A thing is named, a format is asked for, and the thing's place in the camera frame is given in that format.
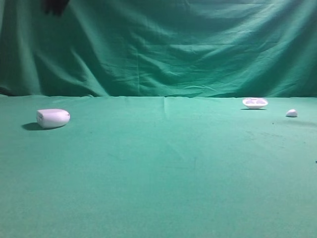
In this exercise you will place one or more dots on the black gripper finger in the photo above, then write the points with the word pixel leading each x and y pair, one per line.
pixel 55 7

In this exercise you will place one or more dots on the white earphone case body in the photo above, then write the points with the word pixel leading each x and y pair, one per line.
pixel 52 118

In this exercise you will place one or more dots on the white earphone case lid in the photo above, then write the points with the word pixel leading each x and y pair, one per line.
pixel 254 103

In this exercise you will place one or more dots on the green backdrop cloth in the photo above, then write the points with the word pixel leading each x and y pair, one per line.
pixel 160 48

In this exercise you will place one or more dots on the green table cloth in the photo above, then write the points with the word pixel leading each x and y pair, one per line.
pixel 155 167

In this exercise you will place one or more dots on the small white earbud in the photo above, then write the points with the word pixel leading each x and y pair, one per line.
pixel 292 113

